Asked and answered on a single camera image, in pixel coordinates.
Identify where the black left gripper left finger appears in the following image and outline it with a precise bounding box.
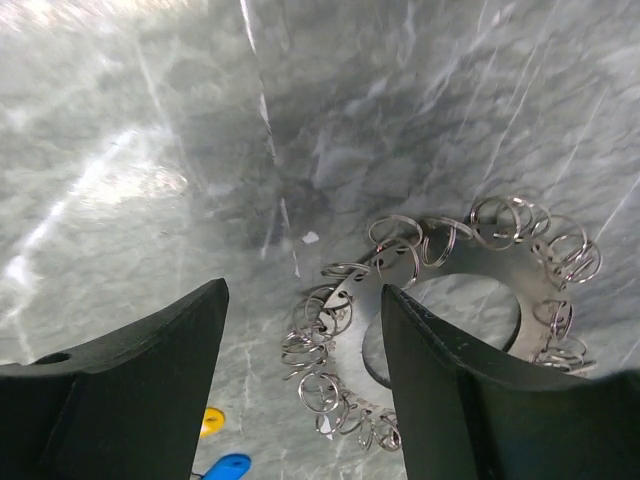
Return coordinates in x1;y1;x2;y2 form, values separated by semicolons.
1;279;229;479

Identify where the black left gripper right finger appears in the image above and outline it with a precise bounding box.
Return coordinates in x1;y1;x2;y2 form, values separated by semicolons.
381;285;639;479

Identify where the metal disc with key rings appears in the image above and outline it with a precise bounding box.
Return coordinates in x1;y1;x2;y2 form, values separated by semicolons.
281;195;602;452

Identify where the yellow key tag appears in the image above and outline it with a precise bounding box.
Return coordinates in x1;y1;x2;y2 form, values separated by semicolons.
200;407;226;438

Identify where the blue key tag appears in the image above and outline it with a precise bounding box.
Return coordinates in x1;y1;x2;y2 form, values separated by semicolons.
191;453;252;480

